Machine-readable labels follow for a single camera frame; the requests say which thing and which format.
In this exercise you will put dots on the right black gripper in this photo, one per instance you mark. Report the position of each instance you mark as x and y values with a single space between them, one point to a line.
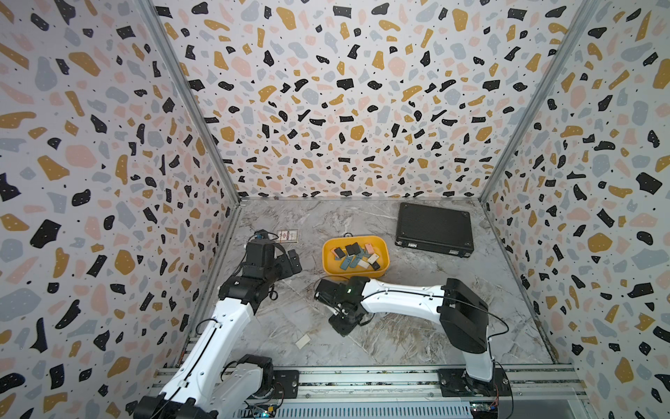
338 328

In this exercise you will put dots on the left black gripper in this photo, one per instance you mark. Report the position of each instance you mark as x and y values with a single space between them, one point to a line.
286 269

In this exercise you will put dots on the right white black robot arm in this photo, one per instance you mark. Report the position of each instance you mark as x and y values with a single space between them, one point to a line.
464 317

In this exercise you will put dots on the small card box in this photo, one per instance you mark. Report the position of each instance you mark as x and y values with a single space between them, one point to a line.
287 236

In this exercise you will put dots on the yellow plastic storage box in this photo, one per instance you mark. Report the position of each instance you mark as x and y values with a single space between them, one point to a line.
331 265

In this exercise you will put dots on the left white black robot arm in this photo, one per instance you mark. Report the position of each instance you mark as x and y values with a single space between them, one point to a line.
209 384

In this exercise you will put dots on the black hard case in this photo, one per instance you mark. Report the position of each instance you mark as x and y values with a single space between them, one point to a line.
439 230

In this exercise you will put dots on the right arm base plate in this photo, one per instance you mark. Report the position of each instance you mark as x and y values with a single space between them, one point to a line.
455 382

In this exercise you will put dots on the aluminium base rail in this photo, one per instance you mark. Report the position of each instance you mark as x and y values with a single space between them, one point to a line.
538 391

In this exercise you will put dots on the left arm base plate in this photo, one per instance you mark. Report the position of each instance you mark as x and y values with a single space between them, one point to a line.
280 384

